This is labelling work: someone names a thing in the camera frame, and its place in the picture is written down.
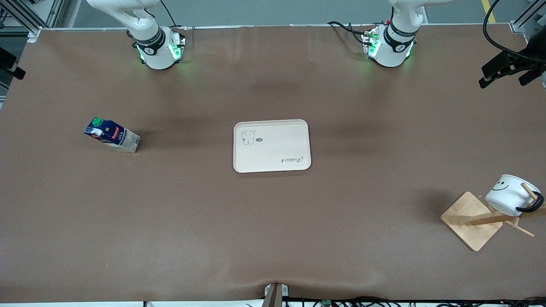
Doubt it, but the blue milk carton green cap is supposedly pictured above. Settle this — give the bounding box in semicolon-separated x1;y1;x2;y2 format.
84;117;141;154

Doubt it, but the white smiley cup black handle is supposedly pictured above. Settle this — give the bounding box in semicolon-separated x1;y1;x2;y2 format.
485;174;545;217

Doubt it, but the wooden cup rack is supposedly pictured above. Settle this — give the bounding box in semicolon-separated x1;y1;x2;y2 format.
441;183;546;252

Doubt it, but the cream plastic tray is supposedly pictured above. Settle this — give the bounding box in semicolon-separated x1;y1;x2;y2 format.
233;119;312;174

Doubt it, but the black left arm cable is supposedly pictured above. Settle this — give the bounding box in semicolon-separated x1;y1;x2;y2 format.
483;0;546;61

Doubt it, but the aluminium frame profile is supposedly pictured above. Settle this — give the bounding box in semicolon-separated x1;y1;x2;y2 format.
0;0;60;43
510;0;546;35

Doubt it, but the black base power cable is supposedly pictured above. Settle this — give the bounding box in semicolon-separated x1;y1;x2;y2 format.
159;0;189;31
328;21;368;45

